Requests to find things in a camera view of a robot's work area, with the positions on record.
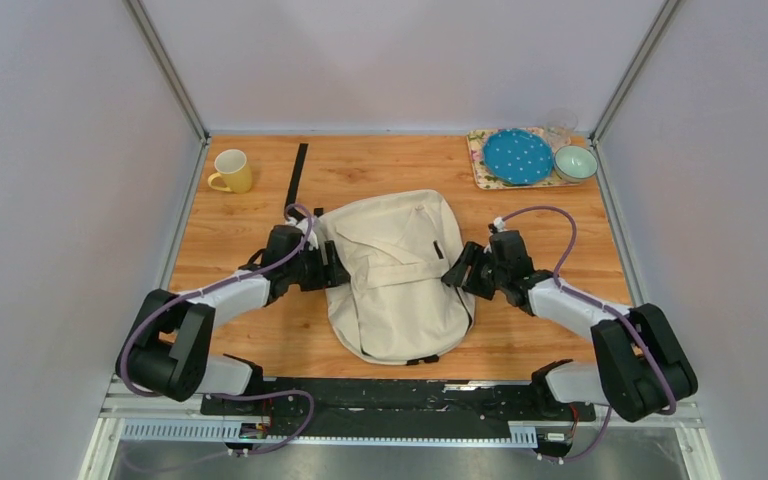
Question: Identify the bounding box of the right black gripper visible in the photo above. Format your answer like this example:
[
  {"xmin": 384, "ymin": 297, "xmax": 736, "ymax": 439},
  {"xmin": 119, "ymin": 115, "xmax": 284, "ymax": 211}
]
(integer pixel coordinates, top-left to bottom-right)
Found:
[{"xmin": 440, "ymin": 242, "xmax": 507, "ymax": 301}]

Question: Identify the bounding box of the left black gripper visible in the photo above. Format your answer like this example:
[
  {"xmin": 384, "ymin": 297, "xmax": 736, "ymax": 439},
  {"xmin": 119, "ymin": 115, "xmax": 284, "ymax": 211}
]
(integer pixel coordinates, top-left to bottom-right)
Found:
[{"xmin": 286, "ymin": 241, "xmax": 354, "ymax": 292}]

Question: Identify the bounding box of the beige canvas backpack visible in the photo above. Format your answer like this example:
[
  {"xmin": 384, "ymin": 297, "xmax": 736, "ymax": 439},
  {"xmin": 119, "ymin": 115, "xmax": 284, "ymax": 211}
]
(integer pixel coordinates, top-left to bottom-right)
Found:
[{"xmin": 317, "ymin": 190, "xmax": 476, "ymax": 365}]

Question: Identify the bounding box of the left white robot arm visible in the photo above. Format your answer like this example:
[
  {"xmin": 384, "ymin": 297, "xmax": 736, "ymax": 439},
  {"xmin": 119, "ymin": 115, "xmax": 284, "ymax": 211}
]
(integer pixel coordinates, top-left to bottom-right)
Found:
[{"xmin": 115, "ymin": 223, "xmax": 350, "ymax": 415}]

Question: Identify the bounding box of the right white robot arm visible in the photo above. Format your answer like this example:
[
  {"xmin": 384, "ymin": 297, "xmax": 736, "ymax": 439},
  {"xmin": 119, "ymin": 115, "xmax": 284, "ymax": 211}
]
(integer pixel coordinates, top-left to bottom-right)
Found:
[{"xmin": 442, "ymin": 230, "xmax": 699, "ymax": 422}]

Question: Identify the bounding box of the blue dotted plate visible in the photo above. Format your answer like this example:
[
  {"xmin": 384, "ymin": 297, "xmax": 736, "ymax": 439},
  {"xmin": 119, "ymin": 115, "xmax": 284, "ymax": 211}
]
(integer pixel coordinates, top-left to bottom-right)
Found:
[{"xmin": 481, "ymin": 129, "xmax": 554, "ymax": 186}]

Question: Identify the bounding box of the floral tray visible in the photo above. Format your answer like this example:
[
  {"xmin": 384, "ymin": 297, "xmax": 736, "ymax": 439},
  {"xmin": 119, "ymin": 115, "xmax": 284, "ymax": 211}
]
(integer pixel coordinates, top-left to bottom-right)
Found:
[{"xmin": 466, "ymin": 127, "xmax": 586, "ymax": 190}]

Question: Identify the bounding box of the light green bowl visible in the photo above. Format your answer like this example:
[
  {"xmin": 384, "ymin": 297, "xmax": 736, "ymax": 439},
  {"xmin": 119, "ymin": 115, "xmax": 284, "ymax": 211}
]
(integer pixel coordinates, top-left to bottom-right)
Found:
[{"xmin": 554, "ymin": 145, "xmax": 598, "ymax": 184}]

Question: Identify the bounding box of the yellow mug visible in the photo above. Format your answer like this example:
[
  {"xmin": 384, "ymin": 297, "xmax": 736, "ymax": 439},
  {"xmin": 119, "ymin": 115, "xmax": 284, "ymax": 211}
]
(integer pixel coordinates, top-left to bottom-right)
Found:
[{"xmin": 207, "ymin": 149, "xmax": 253, "ymax": 194}]

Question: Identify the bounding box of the clear glass cup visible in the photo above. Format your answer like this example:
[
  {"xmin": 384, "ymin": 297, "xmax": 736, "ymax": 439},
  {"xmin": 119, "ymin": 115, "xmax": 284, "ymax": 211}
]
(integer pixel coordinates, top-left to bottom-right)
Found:
[{"xmin": 544, "ymin": 108, "xmax": 578, "ymax": 150}]

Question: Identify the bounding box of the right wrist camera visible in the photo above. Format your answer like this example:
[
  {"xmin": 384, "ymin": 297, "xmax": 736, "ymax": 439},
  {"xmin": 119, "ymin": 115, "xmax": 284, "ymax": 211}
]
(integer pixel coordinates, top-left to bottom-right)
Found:
[{"xmin": 488, "ymin": 216, "xmax": 507, "ymax": 235}]

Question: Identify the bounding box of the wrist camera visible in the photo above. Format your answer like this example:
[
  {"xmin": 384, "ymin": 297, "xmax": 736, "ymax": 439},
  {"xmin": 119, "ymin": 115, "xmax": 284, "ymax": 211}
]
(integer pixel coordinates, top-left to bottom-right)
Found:
[
  {"xmin": 284, "ymin": 217, "xmax": 320, "ymax": 251},
  {"xmin": 488, "ymin": 216, "xmax": 507, "ymax": 235}
]

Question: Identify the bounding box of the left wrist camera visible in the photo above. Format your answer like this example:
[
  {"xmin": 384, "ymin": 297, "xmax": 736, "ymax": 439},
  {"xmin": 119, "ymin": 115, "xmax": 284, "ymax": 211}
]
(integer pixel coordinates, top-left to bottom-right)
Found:
[{"xmin": 284, "ymin": 217, "xmax": 320, "ymax": 251}]

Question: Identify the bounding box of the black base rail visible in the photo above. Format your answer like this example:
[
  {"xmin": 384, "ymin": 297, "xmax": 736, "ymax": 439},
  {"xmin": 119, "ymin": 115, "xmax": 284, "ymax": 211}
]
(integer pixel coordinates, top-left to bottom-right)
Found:
[{"xmin": 200, "ymin": 377, "xmax": 596, "ymax": 440}]

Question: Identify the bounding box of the right aluminium frame post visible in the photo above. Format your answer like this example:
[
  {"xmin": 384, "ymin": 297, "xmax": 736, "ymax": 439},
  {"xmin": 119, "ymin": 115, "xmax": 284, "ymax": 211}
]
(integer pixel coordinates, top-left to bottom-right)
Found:
[{"xmin": 589, "ymin": 0, "xmax": 684, "ymax": 146}]

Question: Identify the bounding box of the aluminium frame post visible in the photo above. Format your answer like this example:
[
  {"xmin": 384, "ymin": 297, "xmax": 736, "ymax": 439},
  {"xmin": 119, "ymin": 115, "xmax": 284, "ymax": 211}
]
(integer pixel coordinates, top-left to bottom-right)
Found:
[
  {"xmin": 123, "ymin": 0, "xmax": 210, "ymax": 144},
  {"xmin": 589, "ymin": 0, "xmax": 684, "ymax": 146}
]

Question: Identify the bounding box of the left aluminium frame post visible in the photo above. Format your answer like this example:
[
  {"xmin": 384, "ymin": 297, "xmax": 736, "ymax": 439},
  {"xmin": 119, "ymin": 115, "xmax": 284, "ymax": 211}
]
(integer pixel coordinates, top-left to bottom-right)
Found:
[{"xmin": 123, "ymin": 0, "xmax": 210, "ymax": 144}]

